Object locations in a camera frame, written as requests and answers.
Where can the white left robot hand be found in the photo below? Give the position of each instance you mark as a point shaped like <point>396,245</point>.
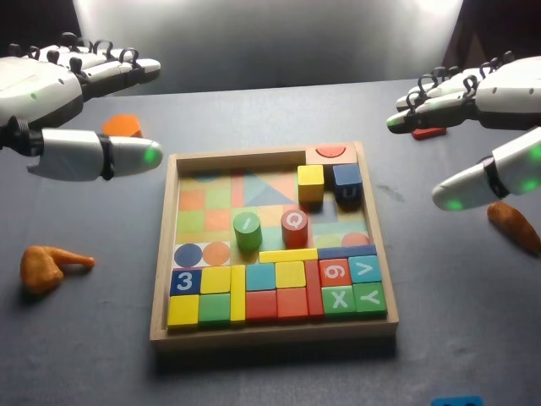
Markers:
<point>38,84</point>

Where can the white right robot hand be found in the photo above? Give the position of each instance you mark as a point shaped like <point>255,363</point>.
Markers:
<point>507,97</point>

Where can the red cylinder block letter Q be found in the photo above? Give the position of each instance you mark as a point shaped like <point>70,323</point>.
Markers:
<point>296,230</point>

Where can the green cylinder block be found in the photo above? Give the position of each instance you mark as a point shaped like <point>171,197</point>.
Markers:
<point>247,232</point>

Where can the red piece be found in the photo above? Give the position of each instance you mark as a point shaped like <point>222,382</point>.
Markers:
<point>429,133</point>

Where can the orange hexagon block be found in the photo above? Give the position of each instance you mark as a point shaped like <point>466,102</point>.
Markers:
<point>120,125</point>

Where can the blue cube block letter U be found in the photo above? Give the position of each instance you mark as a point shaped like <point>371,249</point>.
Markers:
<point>347,179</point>

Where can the yellow cube block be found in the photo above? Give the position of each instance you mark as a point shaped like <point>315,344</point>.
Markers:
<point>215,280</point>
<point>290,275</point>
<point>310,182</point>
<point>183,311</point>

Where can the blue object bottom edge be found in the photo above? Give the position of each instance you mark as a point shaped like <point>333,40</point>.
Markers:
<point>456,401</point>

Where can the orange toy fried chicken piece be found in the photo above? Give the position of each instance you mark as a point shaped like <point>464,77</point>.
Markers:
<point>513,226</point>

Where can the orange toy chicken drumstick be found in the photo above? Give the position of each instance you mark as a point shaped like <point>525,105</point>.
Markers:
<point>42,270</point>

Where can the grey table cloth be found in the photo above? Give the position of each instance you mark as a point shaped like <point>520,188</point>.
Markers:
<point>84,338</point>

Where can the wooden puzzle tray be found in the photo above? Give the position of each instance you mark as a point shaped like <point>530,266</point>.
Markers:
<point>274,334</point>

